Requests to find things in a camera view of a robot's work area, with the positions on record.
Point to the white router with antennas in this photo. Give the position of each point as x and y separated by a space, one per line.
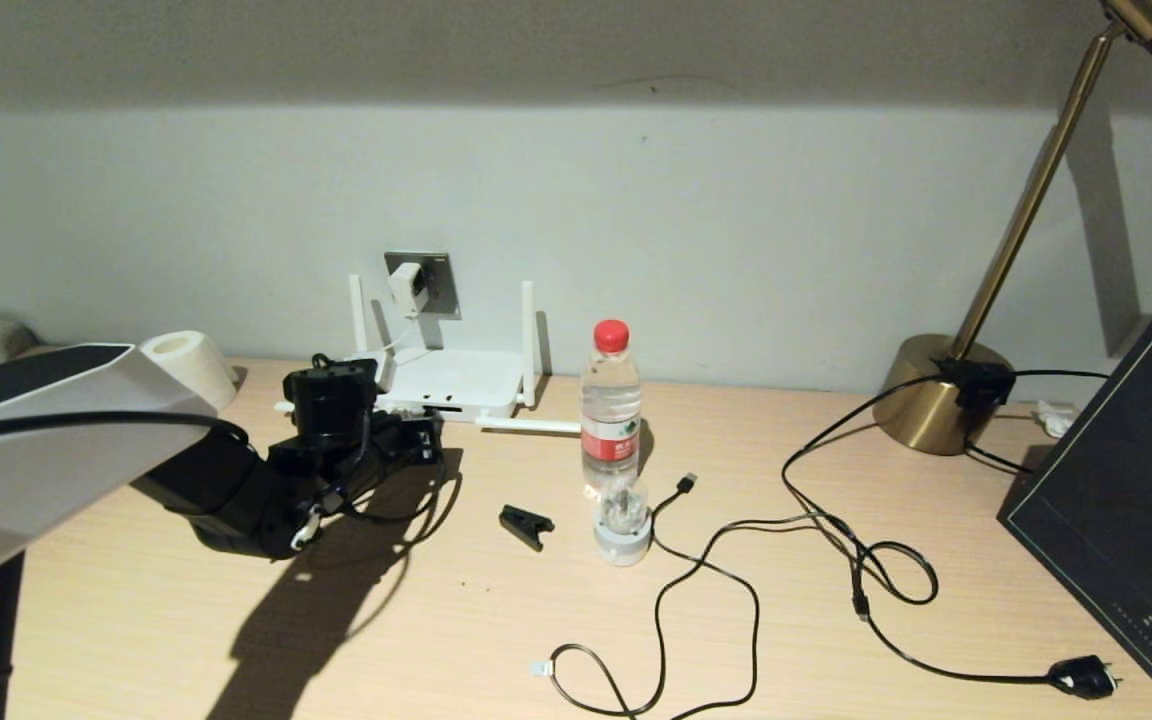
466 380

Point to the small black clip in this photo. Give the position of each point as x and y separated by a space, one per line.
524 525

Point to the water bottle red cap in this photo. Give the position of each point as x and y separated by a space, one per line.
611 400

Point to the grey wall socket plate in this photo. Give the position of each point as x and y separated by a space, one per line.
444 285

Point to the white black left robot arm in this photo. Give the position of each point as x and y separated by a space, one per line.
56 470

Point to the white toilet paper roll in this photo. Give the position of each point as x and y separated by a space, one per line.
186 365

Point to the dark box with gold trim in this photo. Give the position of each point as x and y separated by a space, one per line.
1121 490

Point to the small white crumpled object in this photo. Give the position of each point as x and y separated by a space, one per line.
1056 418

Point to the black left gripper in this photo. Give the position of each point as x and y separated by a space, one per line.
336 480

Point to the glass dome on white base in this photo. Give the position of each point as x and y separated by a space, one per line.
622 545

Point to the brass desk lamp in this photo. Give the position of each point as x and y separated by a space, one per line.
926 400

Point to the black box on lamp base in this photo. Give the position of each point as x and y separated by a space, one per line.
981 385

